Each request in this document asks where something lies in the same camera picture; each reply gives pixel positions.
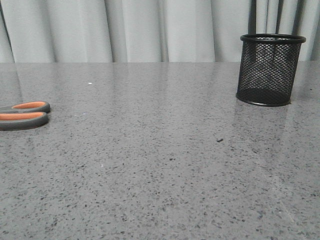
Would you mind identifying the grey and orange scissors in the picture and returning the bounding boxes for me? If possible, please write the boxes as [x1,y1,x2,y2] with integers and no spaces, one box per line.
[0,101,51,131]

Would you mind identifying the black mesh pen bucket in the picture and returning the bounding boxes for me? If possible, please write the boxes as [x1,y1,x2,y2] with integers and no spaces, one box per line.
[236,33,306,107]

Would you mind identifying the white curtain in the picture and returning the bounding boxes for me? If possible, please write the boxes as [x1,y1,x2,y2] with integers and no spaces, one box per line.
[0,0,320,63]

